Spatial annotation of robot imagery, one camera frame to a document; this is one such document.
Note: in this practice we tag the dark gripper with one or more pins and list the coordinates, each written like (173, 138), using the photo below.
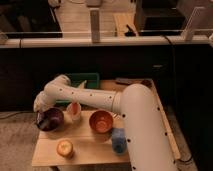
(41, 121)

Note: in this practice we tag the purple bowl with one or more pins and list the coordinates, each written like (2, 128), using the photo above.
(55, 119)

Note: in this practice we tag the white cup with red brush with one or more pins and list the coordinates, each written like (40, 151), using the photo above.
(74, 111)

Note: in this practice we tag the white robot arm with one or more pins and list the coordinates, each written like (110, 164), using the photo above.
(147, 141)

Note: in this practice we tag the orange bowl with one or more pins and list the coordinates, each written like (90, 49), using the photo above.
(101, 121)

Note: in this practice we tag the yellow apple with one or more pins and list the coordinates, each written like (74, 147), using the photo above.
(65, 148)

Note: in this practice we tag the wooden table board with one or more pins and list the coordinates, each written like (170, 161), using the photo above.
(90, 147)

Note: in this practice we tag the yellow banana piece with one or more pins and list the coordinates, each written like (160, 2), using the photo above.
(82, 85)

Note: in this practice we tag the green plastic tray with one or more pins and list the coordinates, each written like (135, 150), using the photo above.
(74, 79)

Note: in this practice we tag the blue cup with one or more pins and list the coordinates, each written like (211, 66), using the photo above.
(118, 139)

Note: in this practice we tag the dark flat object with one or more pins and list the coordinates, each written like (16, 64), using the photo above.
(126, 81)

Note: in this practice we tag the black object on far table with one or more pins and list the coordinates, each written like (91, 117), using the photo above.
(130, 32)

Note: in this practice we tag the grey post left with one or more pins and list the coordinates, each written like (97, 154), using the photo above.
(95, 25)

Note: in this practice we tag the grey post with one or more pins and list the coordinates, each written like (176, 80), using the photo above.
(193, 23)
(95, 25)

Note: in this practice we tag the grey post right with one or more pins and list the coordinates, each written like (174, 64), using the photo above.
(193, 23)

